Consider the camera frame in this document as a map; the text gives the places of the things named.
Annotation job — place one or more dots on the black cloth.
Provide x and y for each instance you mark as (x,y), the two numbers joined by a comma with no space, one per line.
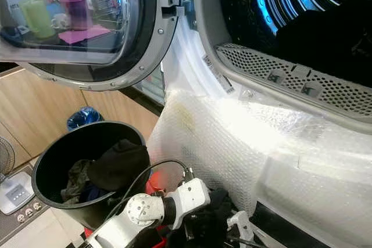
(218,233)

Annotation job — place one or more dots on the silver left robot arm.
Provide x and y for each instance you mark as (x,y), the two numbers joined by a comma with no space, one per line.
(139,210)

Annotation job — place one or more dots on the white front-load washing machine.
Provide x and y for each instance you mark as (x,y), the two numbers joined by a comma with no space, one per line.
(209,15)

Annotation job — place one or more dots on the clear bubble wrap sheet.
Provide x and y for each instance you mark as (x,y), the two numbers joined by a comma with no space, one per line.
(256,143)

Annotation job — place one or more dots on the black garment in bucket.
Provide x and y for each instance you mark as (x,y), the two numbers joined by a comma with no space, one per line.
(122,164)

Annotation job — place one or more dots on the yellow sticker under wrap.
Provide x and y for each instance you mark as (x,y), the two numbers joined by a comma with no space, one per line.
(185,117)

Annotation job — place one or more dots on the dark blue garment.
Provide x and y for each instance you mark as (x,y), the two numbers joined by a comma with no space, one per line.
(93,194)

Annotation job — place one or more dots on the olive grey garment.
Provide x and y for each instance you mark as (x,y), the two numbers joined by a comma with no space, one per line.
(75,178)

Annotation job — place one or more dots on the white barcode label sticker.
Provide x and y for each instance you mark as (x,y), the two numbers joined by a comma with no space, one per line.
(219,75)

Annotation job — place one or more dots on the blue plastic bag bin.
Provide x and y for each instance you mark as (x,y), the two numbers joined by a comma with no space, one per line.
(84,117)

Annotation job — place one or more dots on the black round laundry bucket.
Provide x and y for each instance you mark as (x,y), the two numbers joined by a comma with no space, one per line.
(55,152)

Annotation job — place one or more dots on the grey electric fan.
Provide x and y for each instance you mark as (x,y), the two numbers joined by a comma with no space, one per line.
(6,156)

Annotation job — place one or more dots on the round glass washer door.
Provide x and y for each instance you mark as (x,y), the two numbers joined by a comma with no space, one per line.
(93,56)

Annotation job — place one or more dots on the wooden cabinet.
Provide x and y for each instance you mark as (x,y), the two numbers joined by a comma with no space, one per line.
(35,108)

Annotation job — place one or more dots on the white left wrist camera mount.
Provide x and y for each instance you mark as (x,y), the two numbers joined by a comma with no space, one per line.
(193,196)

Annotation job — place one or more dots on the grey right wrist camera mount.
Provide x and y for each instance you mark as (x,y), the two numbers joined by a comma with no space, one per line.
(239,225)

